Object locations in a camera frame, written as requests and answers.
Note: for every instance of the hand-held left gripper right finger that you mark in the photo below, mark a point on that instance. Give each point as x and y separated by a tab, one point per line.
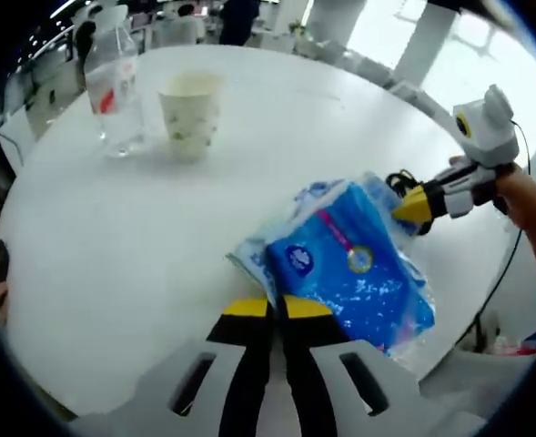
304	364

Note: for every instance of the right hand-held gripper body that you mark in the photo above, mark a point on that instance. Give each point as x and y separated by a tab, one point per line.
486	127

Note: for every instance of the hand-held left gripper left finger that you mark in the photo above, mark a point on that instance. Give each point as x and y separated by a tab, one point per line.
245	364

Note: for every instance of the clear package with blue pad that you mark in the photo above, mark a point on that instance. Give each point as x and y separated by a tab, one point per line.
249	259

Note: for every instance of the white paper cup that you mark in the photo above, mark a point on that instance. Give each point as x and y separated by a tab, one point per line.
190	118

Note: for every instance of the clear plastic water bottle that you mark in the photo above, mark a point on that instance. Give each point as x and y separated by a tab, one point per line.
113	100

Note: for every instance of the person's right hand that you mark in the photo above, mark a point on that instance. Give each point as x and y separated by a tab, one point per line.
495	191

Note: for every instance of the potted plant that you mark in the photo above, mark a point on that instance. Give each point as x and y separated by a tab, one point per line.
297	28

